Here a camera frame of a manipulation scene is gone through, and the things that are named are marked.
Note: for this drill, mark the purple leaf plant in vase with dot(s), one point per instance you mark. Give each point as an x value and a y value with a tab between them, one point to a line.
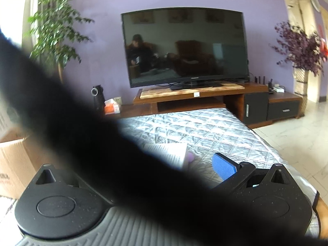
304	51

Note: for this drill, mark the round white wall clock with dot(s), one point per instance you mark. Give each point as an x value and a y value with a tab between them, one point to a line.
316	5

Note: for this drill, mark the wooden TV stand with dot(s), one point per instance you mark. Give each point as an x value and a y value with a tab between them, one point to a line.
251	103

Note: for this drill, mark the white paper box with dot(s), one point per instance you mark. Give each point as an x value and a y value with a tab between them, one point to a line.
172	154

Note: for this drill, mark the black flat screen television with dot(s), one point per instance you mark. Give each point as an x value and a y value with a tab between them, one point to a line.
184	45

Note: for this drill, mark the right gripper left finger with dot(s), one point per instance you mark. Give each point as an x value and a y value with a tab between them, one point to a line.
58	204

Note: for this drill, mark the brown cardboard box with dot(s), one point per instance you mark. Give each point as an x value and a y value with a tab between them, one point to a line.
21	158

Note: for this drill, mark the green leafy potted plant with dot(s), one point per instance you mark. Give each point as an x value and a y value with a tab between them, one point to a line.
53	34

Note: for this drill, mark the silver quilted table cover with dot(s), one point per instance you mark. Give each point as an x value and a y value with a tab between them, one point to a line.
206	132

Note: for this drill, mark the orange tissue box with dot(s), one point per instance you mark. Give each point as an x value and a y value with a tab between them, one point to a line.
112	107

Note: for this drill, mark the black wifi router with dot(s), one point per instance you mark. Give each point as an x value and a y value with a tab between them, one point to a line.
258	79

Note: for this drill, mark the black cylindrical speaker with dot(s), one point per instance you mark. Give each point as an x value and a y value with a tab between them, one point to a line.
98	98

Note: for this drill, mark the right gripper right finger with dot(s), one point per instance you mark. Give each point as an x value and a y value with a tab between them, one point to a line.
272	193

